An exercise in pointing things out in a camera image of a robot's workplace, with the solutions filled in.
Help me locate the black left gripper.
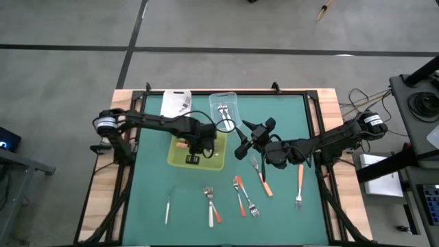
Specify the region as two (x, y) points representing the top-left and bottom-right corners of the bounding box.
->
(181, 122), (219, 165)

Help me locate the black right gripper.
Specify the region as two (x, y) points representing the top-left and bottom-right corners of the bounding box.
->
(234, 117), (276, 161)

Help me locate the yellow translucent plastic bin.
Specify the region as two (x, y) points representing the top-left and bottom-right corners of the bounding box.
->
(167, 128), (228, 172)

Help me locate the clear plastic bin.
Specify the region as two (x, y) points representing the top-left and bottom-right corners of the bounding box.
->
(208, 91), (243, 134)

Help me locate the white plastic bin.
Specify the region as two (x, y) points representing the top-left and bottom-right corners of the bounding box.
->
(160, 89), (193, 119)

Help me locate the green table mat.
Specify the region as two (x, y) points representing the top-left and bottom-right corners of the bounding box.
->
(121, 93), (331, 246)

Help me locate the black beam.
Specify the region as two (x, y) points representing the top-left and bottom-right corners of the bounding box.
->
(355, 142), (426, 185)

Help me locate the silver laptop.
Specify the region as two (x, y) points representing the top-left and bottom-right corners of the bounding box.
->
(359, 153), (405, 199)

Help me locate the grey equipment cart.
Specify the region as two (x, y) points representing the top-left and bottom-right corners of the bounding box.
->
(389, 73), (439, 171)

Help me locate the grey metal table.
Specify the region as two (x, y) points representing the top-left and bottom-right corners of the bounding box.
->
(0, 147), (58, 246)

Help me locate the black pole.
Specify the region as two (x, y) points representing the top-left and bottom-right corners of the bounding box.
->
(404, 54), (439, 87)

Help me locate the white paper sheet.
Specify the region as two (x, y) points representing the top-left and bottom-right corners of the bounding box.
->
(427, 124), (439, 151)

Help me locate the black device with blue light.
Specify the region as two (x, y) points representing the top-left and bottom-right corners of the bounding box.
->
(0, 126), (22, 154)

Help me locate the keyboard with lit keys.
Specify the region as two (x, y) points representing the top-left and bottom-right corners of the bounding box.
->
(416, 183), (439, 228)

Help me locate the dark left wrist cable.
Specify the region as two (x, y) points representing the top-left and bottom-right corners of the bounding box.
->
(170, 109), (238, 134)

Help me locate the thick white-handled fork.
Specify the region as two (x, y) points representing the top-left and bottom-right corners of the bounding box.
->
(203, 186), (216, 229)

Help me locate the black table frame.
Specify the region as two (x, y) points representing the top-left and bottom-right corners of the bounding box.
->
(73, 82), (377, 247)

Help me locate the yellow hanging cord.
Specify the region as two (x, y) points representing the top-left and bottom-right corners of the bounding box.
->
(316, 0), (336, 23)

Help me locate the coiled black cable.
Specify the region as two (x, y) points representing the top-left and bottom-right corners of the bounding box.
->
(407, 91), (439, 124)

